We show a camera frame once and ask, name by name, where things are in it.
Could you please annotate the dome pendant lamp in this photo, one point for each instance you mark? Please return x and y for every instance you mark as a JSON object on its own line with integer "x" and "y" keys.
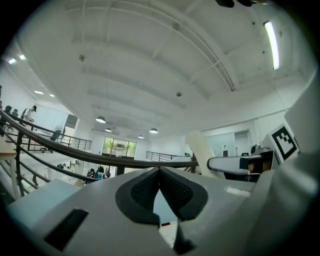
{"x": 153, "y": 130}
{"x": 100, "y": 120}
{"x": 108, "y": 130}
{"x": 141, "y": 137}

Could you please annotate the black standing fan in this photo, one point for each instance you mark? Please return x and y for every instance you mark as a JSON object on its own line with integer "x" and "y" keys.
{"x": 57, "y": 131}

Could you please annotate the long ceiling tube light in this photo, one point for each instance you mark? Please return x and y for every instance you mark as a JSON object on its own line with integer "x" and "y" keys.
{"x": 272, "y": 45}

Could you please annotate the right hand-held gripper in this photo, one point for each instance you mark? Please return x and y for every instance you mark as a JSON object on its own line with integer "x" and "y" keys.
{"x": 280, "y": 142}

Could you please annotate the black metal railing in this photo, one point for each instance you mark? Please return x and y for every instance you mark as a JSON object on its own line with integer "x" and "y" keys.
{"x": 75, "y": 154}

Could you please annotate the large window with plants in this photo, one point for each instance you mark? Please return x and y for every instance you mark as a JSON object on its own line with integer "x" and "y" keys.
{"x": 120, "y": 147}

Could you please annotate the grey metal balcony railing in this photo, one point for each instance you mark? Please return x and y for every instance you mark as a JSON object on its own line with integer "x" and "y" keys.
{"x": 160, "y": 156}

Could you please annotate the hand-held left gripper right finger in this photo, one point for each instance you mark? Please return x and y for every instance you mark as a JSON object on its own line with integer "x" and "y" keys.
{"x": 237, "y": 220}

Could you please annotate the ceiling sprinkler head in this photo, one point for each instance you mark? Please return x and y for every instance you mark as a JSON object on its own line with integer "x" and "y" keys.
{"x": 82, "y": 57}
{"x": 179, "y": 94}

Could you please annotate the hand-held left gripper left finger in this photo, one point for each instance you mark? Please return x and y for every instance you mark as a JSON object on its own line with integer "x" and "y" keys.
{"x": 105, "y": 225}

